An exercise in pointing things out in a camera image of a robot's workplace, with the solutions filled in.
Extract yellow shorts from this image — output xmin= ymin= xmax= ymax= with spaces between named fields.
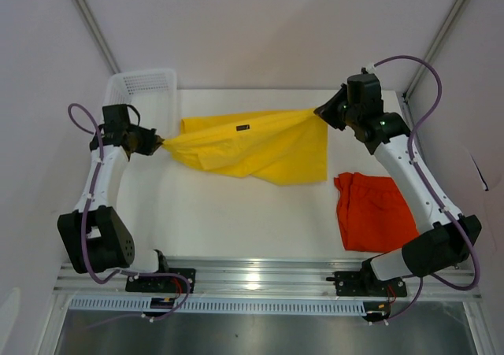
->
xmin=162 ymin=109 xmax=328 ymax=186

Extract orange shorts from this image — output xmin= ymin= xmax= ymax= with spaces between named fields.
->
xmin=334 ymin=172 xmax=419 ymax=253

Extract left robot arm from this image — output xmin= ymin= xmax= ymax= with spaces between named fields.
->
xmin=57 ymin=104 xmax=171 ymax=292

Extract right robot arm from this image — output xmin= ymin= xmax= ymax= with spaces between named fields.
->
xmin=314 ymin=72 xmax=482 ymax=295

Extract white plastic basket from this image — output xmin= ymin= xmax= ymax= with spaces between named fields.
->
xmin=104 ymin=68 xmax=180 ymax=139

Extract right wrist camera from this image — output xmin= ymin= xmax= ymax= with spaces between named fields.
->
xmin=361 ymin=63 xmax=376 ymax=74

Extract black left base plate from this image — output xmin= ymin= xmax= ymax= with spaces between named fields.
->
xmin=125 ymin=268 xmax=197 ymax=294

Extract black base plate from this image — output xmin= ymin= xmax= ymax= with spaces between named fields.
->
xmin=325 ymin=271 xmax=407 ymax=298
xmin=125 ymin=268 xmax=197 ymax=294

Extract aluminium mounting rail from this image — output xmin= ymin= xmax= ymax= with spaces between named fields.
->
xmin=53 ymin=257 xmax=482 ymax=302

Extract left aluminium frame post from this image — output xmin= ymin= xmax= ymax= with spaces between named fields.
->
xmin=71 ymin=0 xmax=121 ymax=74

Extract aluminium frame post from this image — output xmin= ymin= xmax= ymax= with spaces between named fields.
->
xmin=71 ymin=0 xmax=121 ymax=74
xmin=402 ymin=0 xmax=471 ymax=102

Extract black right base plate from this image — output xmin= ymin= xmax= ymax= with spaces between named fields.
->
xmin=325 ymin=271 xmax=407 ymax=298

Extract slotted cable duct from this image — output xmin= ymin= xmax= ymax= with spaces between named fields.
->
xmin=69 ymin=295 xmax=388 ymax=316

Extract right aluminium frame post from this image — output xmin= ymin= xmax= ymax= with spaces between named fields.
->
xmin=402 ymin=0 xmax=471 ymax=102

